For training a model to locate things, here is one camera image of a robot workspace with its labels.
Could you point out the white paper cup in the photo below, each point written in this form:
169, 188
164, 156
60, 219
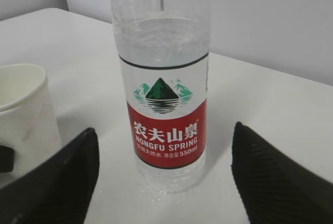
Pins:
28, 122

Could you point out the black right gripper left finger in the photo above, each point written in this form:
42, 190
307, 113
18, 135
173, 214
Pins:
60, 189

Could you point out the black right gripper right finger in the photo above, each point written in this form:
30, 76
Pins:
273, 187

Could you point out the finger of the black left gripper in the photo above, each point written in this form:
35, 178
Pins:
7, 159

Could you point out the Nongfu Spring water bottle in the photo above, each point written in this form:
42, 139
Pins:
163, 47

